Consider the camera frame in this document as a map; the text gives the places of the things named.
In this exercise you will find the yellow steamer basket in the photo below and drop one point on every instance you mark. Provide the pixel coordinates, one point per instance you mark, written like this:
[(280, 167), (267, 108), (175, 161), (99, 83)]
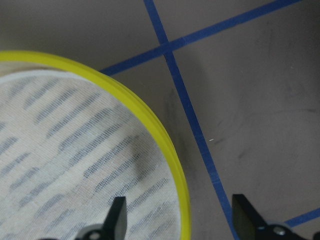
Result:
[(71, 140)]

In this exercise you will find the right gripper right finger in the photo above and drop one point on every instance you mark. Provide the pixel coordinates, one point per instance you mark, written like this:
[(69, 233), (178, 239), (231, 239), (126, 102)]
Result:
[(250, 225)]

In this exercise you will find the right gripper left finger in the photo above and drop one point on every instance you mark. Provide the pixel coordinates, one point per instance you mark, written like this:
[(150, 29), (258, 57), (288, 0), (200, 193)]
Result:
[(114, 226)]

